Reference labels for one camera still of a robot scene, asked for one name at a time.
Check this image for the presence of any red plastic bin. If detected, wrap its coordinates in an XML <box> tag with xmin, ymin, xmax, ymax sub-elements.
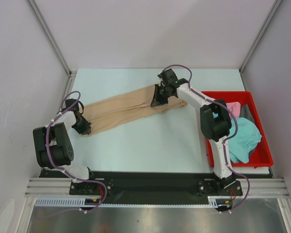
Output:
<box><xmin>203</xmin><ymin>91</ymin><xmax>274</xmax><ymax>168</ymax></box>

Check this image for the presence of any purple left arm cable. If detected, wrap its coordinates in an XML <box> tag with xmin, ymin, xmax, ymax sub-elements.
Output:
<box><xmin>45</xmin><ymin>91</ymin><xmax>108</xmax><ymax>214</ymax></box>

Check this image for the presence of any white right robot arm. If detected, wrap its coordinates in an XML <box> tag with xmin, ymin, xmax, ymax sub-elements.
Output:
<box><xmin>150</xmin><ymin>67</ymin><xmax>236</xmax><ymax>195</ymax></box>

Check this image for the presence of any teal t shirt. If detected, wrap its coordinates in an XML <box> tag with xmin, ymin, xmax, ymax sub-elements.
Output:
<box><xmin>228</xmin><ymin>117</ymin><xmax>262</xmax><ymax>164</ymax></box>

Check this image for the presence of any white slotted cable duct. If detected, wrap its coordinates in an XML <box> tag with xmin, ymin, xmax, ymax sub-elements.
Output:
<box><xmin>35</xmin><ymin>196</ymin><xmax>232</xmax><ymax>208</ymax></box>

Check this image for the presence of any right rear aluminium post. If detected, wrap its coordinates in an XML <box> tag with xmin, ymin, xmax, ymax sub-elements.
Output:
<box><xmin>239</xmin><ymin>0</ymin><xmax>285</xmax><ymax>75</ymax></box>

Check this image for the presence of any pink t shirt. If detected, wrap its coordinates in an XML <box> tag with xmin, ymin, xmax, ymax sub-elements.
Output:
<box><xmin>226</xmin><ymin>102</ymin><xmax>241</xmax><ymax>117</ymax></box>

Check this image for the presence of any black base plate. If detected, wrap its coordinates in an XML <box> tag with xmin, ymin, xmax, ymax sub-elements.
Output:
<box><xmin>40</xmin><ymin>170</ymin><xmax>272</xmax><ymax>206</ymax></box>

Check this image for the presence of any left rear aluminium post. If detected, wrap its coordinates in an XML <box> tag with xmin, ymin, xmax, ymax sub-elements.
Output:
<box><xmin>25</xmin><ymin>0</ymin><xmax>71</xmax><ymax>77</ymax></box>

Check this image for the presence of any aluminium frame rail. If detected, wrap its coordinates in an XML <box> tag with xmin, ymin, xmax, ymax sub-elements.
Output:
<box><xmin>25</xmin><ymin>178</ymin><xmax>290</xmax><ymax>198</ymax></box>

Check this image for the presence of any aluminium post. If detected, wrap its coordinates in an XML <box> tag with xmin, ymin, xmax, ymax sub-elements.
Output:
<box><xmin>25</xmin><ymin>0</ymin><xmax>71</xmax><ymax>77</ymax></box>
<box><xmin>239</xmin><ymin>0</ymin><xmax>285</xmax><ymax>75</ymax></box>

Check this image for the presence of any beige t shirt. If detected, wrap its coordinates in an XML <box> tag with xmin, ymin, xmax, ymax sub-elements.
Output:
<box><xmin>83</xmin><ymin>85</ymin><xmax>188</xmax><ymax>136</ymax></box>

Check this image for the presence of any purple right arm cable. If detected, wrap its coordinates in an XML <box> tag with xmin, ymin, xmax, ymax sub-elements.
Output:
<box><xmin>163</xmin><ymin>64</ymin><xmax>251</xmax><ymax>214</ymax></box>

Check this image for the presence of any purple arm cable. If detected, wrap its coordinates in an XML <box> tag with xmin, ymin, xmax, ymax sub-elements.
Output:
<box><xmin>163</xmin><ymin>64</ymin><xmax>251</xmax><ymax>214</ymax></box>
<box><xmin>45</xmin><ymin>91</ymin><xmax>108</xmax><ymax>214</ymax></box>

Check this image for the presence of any grey t shirt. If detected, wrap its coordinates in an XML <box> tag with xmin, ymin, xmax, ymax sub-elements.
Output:
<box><xmin>239</xmin><ymin>104</ymin><xmax>255</xmax><ymax>124</ymax></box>

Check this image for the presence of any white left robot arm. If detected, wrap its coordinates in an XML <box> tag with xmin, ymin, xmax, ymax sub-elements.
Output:
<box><xmin>32</xmin><ymin>99</ymin><xmax>97</xmax><ymax>194</ymax></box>

